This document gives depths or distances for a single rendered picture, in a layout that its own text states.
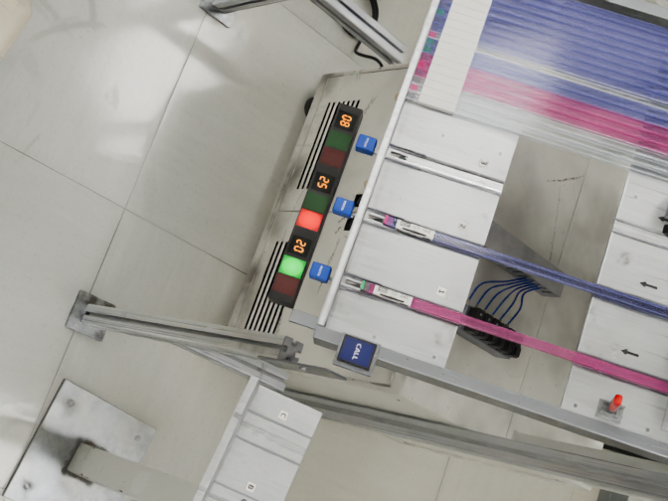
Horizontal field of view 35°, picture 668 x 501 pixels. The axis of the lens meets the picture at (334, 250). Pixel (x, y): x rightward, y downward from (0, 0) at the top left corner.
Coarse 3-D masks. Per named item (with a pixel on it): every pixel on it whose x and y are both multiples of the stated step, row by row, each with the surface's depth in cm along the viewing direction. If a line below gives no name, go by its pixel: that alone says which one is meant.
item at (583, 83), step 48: (480, 0) 174; (528, 0) 173; (432, 48) 171; (480, 48) 171; (528, 48) 171; (576, 48) 171; (624, 48) 171; (432, 96) 169; (480, 96) 169; (528, 96) 169; (576, 96) 169; (624, 96) 169; (576, 144) 167; (624, 144) 167
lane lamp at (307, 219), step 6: (306, 210) 167; (300, 216) 167; (306, 216) 167; (312, 216) 167; (318, 216) 166; (300, 222) 166; (306, 222) 166; (312, 222) 166; (318, 222) 166; (306, 228) 166; (312, 228) 166; (318, 228) 166
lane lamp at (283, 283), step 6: (276, 276) 164; (282, 276) 164; (288, 276) 164; (276, 282) 164; (282, 282) 164; (288, 282) 164; (294, 282) 164; (276, 288) 164; (282, 288) 164; (288, 288) 164; (294, 288) 164; (288, 294) 163
